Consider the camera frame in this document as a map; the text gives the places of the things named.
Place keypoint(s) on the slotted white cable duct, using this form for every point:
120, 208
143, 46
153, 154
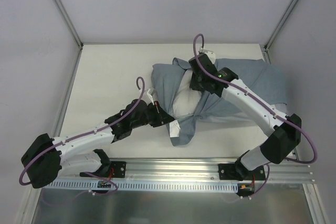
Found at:
129, 185

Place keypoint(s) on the aluminium frame post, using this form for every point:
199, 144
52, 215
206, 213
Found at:
285, 16
68, 22

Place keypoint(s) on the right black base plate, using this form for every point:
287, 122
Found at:
228, 172

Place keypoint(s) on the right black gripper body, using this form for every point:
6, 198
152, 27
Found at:
198, 83

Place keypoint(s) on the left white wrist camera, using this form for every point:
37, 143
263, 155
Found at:
152, 95

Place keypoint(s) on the white pillow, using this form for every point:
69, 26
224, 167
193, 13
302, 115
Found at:
184, 104

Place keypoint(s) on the right aluminium frame post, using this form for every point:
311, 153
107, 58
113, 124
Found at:
285, 16

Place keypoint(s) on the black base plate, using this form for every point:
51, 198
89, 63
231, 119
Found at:
228, 172
111, 169

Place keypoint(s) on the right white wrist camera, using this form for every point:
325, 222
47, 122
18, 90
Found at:
211, 55

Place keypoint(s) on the left aluminium frame post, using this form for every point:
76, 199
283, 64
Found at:
68, 22

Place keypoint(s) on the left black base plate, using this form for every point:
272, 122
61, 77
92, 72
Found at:
111, 169

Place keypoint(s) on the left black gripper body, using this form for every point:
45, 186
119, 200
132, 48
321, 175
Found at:
159, 116

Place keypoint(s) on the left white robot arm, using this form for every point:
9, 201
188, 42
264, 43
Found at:
50, 157

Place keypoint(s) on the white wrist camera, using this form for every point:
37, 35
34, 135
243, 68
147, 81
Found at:
152, 95
211, 55

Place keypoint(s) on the aluminium mounting rail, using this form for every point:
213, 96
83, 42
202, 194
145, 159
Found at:
207, 170

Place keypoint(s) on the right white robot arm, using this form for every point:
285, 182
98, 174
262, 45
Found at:
282, 131

